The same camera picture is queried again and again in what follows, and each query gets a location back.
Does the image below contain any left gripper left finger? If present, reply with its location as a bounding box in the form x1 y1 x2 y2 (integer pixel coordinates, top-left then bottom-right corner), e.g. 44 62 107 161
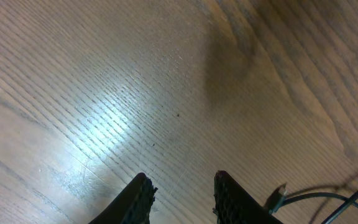
89 172 158 224

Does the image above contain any black cable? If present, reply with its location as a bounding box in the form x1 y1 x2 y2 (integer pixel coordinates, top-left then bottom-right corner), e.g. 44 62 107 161
320 177 358 224
267 185 358 224

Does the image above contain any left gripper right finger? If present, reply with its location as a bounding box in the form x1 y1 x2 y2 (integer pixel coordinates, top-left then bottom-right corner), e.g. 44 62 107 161
213 170 282 224

